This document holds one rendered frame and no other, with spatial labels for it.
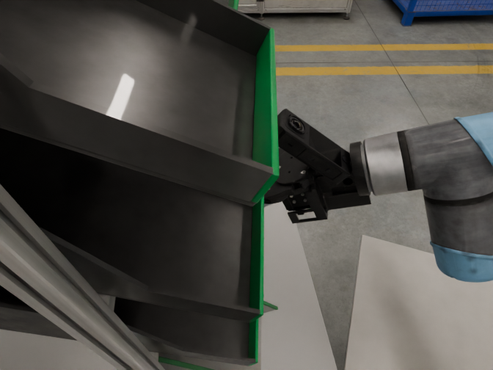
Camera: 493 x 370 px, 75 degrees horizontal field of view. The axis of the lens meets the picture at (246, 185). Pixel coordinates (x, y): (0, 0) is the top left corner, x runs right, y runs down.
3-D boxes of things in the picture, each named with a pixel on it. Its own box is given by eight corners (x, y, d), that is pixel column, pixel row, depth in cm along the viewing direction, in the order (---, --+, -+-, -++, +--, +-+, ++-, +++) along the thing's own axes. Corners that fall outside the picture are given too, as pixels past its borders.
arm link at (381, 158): (402, 158, 35) (393, 117, 41) (359, 166, 37) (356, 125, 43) (409, 203, 40) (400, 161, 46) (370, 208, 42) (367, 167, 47)
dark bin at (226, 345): (252, 266, 47) (276, 243, 42) (249, 366, 39) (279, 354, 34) (42, 213, 39) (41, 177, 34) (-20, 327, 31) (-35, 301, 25)
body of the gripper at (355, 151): (287, 225, 48) (374, 215, 42) (265, 185, 42) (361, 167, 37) (293, 189, 53) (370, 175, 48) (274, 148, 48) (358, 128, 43)
